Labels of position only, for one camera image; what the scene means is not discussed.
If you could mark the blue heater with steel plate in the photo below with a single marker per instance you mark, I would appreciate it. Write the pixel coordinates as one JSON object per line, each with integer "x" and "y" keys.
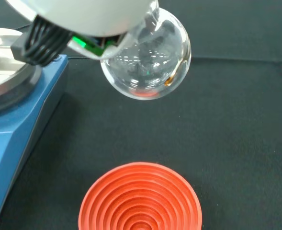
{"x": 23, "y": 115}

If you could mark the red ribbed flask stand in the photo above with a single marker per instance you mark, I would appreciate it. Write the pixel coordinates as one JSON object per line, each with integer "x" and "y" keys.
{"x": 140, "y": 198}

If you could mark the black bench cloth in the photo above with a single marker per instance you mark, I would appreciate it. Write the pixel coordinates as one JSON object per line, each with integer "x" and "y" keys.
{"x": 227, "y": 134}

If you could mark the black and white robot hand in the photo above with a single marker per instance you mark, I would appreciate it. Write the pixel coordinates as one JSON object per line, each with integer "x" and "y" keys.
{"x": 90, "y": 16}

